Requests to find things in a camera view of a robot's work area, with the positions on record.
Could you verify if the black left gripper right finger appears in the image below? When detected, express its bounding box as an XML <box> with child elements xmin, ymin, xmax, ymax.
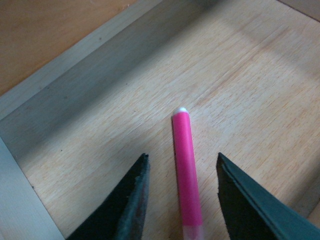
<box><xmin>216</xmin><ymin>153</ymin><xmax>320</xmax><ymax>240</ymax></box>

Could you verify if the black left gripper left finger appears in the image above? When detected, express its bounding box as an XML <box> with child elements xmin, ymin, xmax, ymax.
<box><xmin>68</xmin><ymin>153</ymin><xmax>150</xmax><ymax>240</ymax></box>

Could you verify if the pink marker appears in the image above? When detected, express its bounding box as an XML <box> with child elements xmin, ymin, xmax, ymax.
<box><xmin>172</xmin><ymin>107</ymin><xmax>204</xmax><ymax>240</ymax></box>

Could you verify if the wooden drawer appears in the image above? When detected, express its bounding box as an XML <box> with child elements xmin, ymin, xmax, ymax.
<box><xmin>0</xmin><ymin>0</ymin><xmax>320</xmax><ymax>240</ymax></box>

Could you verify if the wooden drawer cabinet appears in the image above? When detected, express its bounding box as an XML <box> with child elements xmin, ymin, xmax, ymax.
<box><xmin>0</xmin><ymin>0</ymin><xmax>135</xmax><ymax>95</ymax></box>

